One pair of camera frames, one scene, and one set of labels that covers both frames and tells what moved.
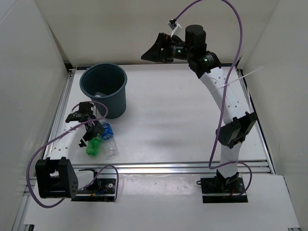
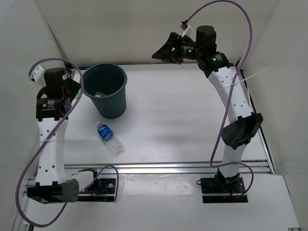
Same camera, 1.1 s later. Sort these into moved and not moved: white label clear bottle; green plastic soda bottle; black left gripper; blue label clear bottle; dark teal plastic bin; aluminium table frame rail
Moved: black left gripper; blue label clear bottle; green plastic soda bottle
Not moved: dark teal plastic bin; aluminium table frame rail; white label clear bottle
